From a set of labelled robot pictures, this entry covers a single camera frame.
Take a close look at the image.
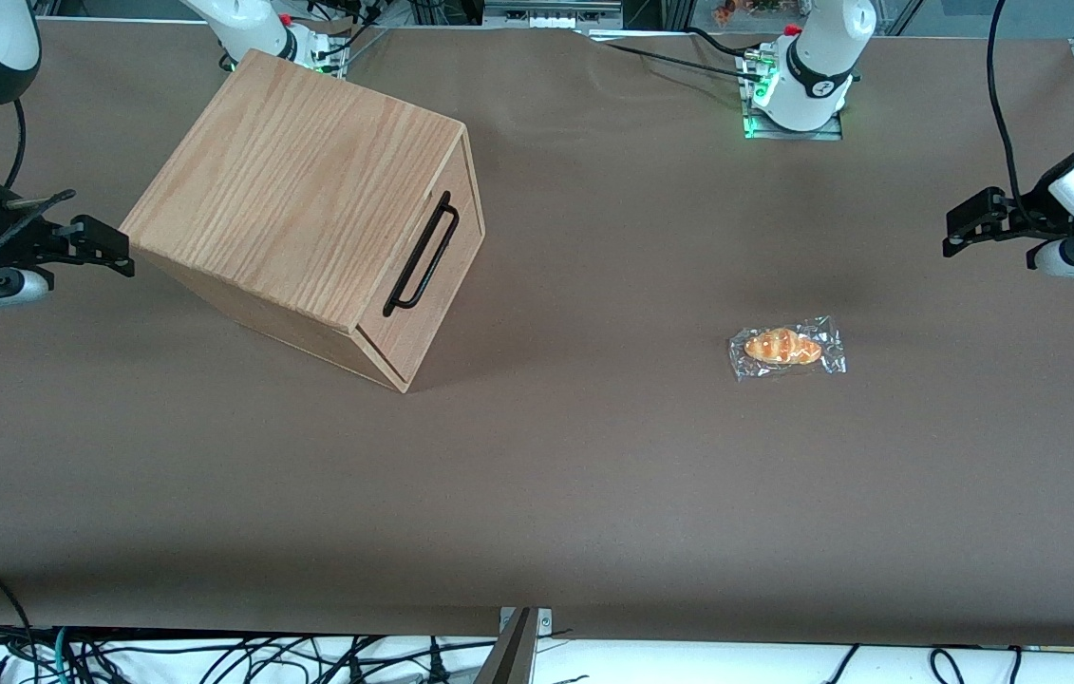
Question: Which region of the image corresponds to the wooden drawer cabinet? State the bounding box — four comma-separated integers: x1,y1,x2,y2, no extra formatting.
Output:
119,47,473,393

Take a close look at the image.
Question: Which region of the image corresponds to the grey angled bar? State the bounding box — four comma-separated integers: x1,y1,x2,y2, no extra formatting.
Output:
472,608,538,684

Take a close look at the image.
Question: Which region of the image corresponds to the black base cable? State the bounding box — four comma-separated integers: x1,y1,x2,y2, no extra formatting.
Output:
592,27,762,83

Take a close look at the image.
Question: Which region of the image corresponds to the small metal bracket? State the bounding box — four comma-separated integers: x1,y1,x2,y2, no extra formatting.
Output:
499,607,554,636

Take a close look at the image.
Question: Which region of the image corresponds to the bread roll in clear wrapper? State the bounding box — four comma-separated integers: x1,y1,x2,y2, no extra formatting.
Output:
728,315,848,383

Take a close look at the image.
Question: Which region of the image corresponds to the table cover mat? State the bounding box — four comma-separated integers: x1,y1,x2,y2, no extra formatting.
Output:
0,17,1074,649

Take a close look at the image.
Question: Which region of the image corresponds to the teal cable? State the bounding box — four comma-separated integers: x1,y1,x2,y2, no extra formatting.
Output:
47,627,75,684

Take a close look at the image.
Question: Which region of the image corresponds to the aluminium frame rail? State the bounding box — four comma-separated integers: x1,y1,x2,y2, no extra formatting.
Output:
483,0,625,30

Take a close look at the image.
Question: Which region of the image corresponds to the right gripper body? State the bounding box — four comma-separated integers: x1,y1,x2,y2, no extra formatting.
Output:
0,214,74,291

